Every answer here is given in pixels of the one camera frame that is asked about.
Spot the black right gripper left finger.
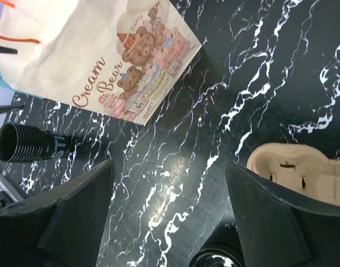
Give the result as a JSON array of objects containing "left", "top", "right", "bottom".
[{"left": 0, "top": 160, "right": 115, "bottom": 266}]

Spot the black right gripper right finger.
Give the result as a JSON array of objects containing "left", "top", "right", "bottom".
[{"left": 226, "top": 162, "right": 340, "bottom": 266}]

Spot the brown pulp cup carrier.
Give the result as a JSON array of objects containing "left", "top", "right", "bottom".
[{"left": 247, "top": 143, "right": 340, "bottom": 206}]

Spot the cream bear paper bag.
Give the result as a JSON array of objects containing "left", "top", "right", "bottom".
[{"left": 0, "top": 1, "right": 202, "bottom": 125}]

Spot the black cup stack right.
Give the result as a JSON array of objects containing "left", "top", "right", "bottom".
[{"left": 189, "top": 224, "right": 246, "bottom": 267}]

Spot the black cup stack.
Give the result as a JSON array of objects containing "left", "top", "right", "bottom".
[
  {"left": 189, "top": 224, "right": 246, "bottom": 267},
  {"left": 0, "top": 123, "right": 74, "bottom": 163}
]

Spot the black cup stack left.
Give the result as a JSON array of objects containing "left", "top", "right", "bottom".
[{"left": 0, "top": 123, "right": 74, "bottom": 163}]

